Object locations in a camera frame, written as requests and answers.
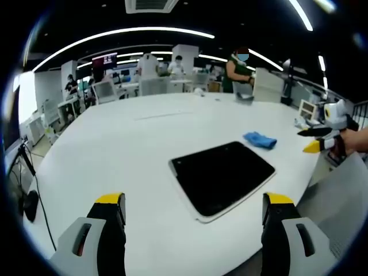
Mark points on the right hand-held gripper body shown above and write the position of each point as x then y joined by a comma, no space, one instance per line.
336,118

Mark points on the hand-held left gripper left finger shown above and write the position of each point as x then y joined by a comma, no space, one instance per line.
110,230

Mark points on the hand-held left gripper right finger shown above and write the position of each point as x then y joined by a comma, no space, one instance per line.
276,230

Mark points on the blue cleaning cloth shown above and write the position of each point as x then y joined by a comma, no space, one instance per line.
260,139

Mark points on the black tablet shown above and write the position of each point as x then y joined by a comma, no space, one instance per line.
222,178

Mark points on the person's right hand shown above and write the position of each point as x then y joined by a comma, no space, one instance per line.
356,141

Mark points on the black standing fan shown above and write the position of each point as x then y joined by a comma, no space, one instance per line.
287,83

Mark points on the grey chair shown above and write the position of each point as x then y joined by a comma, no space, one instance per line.
336,201

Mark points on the white box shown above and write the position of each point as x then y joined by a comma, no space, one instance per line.
268,85

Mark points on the grey object on table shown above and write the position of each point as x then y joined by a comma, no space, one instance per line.
243,96

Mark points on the white table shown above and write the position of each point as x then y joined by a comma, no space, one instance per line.
138,149

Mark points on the white office chair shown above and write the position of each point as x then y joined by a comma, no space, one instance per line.
105,92

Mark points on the white mesh chair back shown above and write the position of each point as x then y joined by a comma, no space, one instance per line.
153,86

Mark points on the ceiling air vent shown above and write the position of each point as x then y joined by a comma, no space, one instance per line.
151,5

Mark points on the small white picture frame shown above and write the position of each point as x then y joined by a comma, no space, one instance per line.
307,109

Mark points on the wall screen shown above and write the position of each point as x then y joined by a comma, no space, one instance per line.
104,59

